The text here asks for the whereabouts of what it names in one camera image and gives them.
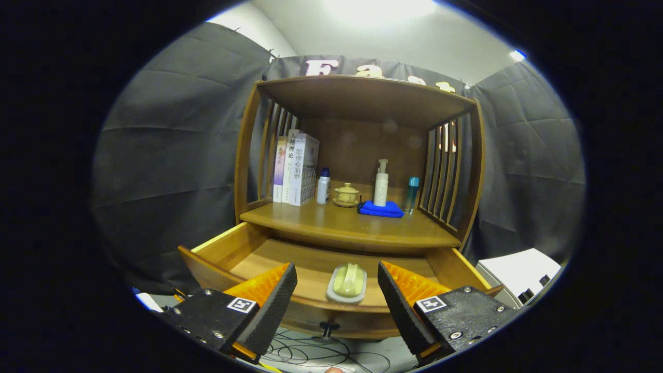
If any green scrub brush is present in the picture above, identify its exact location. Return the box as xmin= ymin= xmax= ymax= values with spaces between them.
xmin=326 ymin=263 xmax=367 ymax=304

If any white side cabinet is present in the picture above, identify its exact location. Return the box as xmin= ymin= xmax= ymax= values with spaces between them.
xmin=475 ymin=248 xmax=563 ymax=309

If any blue folded cloth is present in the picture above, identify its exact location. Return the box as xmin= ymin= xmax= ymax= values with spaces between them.
xmin=357 ymin=200 xmax=405 ymax=218

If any wooden cabinet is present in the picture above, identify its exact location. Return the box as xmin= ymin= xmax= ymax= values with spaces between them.
xmin=234 ymin=75 xmax=486 ymax=254

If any large round ceiling light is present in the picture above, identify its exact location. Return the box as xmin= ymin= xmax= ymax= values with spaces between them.
xmin=321 ymin=0 xmax=438 ymax=24

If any thin white book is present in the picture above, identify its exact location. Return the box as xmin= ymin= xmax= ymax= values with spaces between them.
xmin=282 ymin=130 xmax=301 ymax=204

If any yellow lidded teacup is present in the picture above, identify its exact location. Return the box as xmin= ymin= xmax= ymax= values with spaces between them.
xmin=333 ymin=182 xmax=360 ymax=208

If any black backdrop cloth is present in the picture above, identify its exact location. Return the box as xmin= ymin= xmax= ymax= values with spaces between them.
xmin=92 ymin=22 xmax=587 ymax=296

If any thick white book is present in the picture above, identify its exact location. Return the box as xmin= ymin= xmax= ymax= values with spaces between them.
xmin=290 ymin=133 xmax=320 ymax=207

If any wooden drawer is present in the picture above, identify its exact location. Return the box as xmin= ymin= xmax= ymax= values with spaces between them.
xmin=178 ymin=222 xmax=504 ymax=340

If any purple book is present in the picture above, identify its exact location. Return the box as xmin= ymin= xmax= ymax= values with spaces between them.
xmin=272 ymin=136 xmax=288 ymax=203

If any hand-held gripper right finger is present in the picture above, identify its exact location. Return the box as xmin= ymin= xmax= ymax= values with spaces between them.
xmin=377 ymin=262 xmax=518 ymax=366

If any teal bottle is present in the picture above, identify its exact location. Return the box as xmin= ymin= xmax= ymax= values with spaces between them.
xmin=405 ymin=177 xmax=420 ymax=214

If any white pump bottle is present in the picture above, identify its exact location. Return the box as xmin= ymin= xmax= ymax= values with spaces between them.
xmin=373 ymin=159 xmax=389 ymax=207

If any wooden countertop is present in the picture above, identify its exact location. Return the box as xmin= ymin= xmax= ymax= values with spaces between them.
xmin=239 ymin=181 xmax=462 ymax=249

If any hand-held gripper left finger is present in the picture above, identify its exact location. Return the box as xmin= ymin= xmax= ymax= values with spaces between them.
xmin=158 ymin=263 xmax=298 ymax=363

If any small white blue-capped bottle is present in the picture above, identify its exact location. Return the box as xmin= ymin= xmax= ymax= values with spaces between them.
xmin=316 ymin=167 xmax=331 ymax=205

